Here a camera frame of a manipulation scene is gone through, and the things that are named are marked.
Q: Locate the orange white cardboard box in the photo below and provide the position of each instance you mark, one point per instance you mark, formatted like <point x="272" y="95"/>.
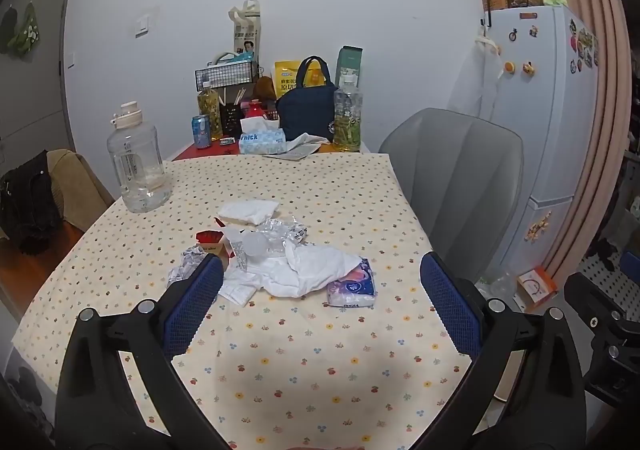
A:
<point x="535" y="287"/>

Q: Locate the white refrigerator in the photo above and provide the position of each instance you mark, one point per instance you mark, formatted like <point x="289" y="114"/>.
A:
<point x="547" y="95"/>

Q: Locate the wire mesh basket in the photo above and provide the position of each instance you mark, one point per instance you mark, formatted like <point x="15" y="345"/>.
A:
<point x="228" y="69"/>

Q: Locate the yellow drink bottle left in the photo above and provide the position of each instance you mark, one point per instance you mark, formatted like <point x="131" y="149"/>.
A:
<point x="208" y="103"/>

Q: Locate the green carton box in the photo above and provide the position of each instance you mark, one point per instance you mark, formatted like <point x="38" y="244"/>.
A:
<point x="348" y="66"/>

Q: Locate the white paper cloth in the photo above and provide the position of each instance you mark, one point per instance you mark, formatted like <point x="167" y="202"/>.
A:
<point x="305" y="268"/>

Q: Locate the red white paper box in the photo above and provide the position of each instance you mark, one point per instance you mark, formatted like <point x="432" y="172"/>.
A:
<point x="214" y="241"/>

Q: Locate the grey booklet on table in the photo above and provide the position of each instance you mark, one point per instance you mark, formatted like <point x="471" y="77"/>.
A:
<point x="301" y="147"/>

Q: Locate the white tissue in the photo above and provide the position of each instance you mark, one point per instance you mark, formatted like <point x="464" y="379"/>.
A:
<point x="253" y="212"/>

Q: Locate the blue soda can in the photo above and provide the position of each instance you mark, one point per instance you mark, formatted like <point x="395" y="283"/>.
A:
<point x="201" y="131"/>

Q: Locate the blue tissue box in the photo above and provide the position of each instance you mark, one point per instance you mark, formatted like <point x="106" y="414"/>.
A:
<point x="261" y="137"/>

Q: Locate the printed receipt paper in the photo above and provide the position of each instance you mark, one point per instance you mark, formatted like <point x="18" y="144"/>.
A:
<point x="189" y="261"/>

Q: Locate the green hanging cloth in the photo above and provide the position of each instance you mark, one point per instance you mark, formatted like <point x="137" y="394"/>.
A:
<point x="25" y="37"/>

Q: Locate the black pen holder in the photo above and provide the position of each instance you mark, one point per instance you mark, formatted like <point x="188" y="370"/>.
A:
<point x="230" y="117"/>

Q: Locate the navy blue lunch bag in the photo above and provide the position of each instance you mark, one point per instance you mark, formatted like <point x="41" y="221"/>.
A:
<point x="308" y="109"/>

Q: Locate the white tote bag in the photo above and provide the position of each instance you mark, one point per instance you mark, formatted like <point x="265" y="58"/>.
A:
<point x="246" y="27"/>

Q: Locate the pink blue tissue pack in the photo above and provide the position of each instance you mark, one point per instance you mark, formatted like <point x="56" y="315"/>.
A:
<point x="355" y="290"/>

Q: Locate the white mesh hanging bag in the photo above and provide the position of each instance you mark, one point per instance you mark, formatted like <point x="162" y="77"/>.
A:
<point x="475" y="89"/>

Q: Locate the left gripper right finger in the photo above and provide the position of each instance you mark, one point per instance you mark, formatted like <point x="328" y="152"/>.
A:
<point x="546" y="408"/>

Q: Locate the grey upholstered chair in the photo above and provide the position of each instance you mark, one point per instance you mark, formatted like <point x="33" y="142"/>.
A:
<point x="462" y="177"/>

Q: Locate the yellow snack bag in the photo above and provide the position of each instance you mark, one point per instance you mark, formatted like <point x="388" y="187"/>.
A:
<point x="284" y="76"/>

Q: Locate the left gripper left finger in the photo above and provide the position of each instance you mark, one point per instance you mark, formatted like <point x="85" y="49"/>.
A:
<point x="95" y="408"/>

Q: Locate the large clear water jug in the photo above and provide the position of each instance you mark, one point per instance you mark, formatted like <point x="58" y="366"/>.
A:
<point x="134" y="151"/>

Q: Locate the clear tea bottle right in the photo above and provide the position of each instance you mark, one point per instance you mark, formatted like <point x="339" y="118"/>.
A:
<point x="347" y="114"/>

